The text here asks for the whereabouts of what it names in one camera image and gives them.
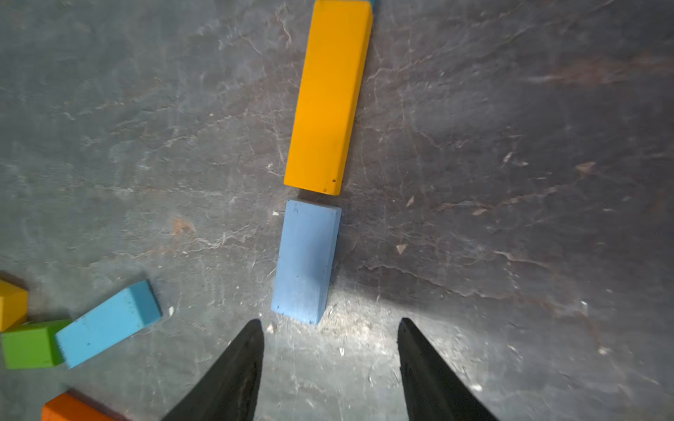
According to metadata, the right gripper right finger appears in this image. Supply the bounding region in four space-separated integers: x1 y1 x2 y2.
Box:
398 318 497 421

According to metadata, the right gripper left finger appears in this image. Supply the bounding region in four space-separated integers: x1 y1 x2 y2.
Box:
164 319 264 420

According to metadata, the orange block front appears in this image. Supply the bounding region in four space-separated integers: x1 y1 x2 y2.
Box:
40 392 125 421

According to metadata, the light blue short block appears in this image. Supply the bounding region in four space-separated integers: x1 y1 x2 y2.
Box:
271 200 342 325

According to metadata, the light blue long block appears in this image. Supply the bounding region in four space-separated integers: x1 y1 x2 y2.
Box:
56 280 161 368

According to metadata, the green block lower left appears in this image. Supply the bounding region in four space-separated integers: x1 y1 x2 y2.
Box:
2 319 72 369

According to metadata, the yellow-orange small block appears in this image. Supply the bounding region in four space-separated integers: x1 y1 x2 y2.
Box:
0 280 29 332

